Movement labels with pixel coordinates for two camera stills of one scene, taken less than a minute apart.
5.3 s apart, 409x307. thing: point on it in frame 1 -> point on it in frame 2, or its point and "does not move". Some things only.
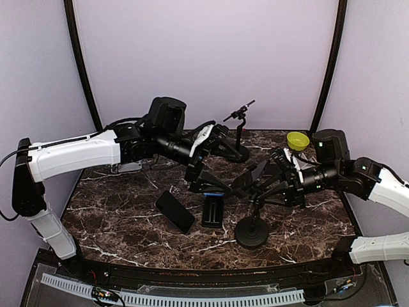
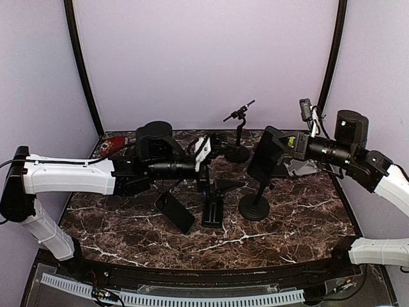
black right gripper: x=293 y=187 -> x=301 y=142
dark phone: x=248 y=178 -> x=266 y=157
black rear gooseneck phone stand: x=243 y=150 does not move
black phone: x=168 y=205 does not move
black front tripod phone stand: x=252 y=231 -> x=254 y=206
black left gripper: x=199 y=177 -> x=213 y=140
